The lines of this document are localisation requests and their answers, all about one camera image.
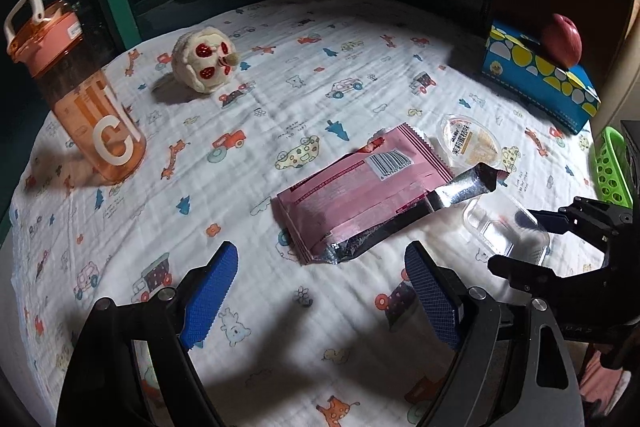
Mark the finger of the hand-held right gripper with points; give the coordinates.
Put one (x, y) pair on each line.
(525, 272)
(550, 221)

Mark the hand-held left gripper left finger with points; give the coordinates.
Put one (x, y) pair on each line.
(210, 297)

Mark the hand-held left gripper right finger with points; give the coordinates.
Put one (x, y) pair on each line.
(432, 292)

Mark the clear plastic tray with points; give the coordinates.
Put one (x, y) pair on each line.
(500, 227)

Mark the green plastic mesh basket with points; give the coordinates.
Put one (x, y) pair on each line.
(610, 167)

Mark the round clear plastic container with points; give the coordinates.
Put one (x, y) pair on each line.
(467, 142)

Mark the pink snack packet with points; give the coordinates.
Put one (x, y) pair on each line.
(360, 202)

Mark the blue yellow spotted tissue box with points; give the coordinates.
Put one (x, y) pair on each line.
(530, 72)

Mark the beige flower print cushion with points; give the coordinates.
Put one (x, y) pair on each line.
(627, 72)

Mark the red apple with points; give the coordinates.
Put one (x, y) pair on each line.
(561, 39)

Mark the orange water bottle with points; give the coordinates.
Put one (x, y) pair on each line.
(100, 122)

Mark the white printed blanket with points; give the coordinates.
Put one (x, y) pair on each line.
(300, 82)

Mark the cream plush toy red spots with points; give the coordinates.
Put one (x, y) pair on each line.
(200, 62)

